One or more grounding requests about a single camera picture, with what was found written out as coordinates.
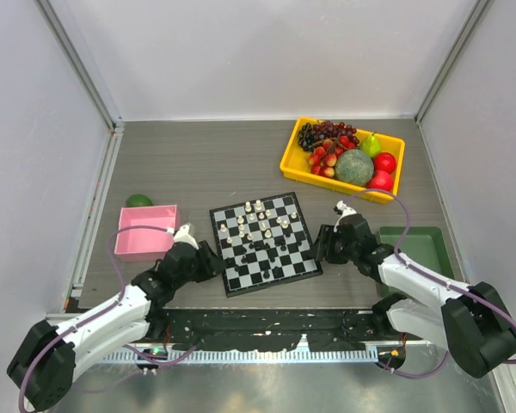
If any green lime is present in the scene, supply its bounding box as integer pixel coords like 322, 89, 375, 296
125, 194, 154, 208

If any green pear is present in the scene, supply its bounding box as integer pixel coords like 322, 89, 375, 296
359, 133, 383, 158

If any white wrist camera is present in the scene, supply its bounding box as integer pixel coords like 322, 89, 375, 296
165, 223, 199, 250

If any green plastic tray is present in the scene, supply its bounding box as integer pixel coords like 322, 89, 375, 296
376, 226, 455, 298

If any dark grape bunch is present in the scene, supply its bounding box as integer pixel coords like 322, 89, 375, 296
297, 120, 359, 151

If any red apple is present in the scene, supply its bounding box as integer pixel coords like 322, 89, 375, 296
372, 152, 397, 174
367, 170, 394, 192

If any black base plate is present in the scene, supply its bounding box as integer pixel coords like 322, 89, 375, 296
141, 309, 402, 353

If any pink plastic box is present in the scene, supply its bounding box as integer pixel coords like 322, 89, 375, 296
114, 205, 181, 262

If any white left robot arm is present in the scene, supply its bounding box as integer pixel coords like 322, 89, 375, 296
6, 241, 225, 412

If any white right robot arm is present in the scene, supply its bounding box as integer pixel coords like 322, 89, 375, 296
310, 214, 516, 378

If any green netted melon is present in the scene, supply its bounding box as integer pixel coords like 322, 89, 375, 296
335, 149, 374, 187

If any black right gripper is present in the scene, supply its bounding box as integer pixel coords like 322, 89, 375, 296
308, 224, 359, 264

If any black white chess board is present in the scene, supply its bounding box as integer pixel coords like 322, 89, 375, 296
209, 192, 323, 298

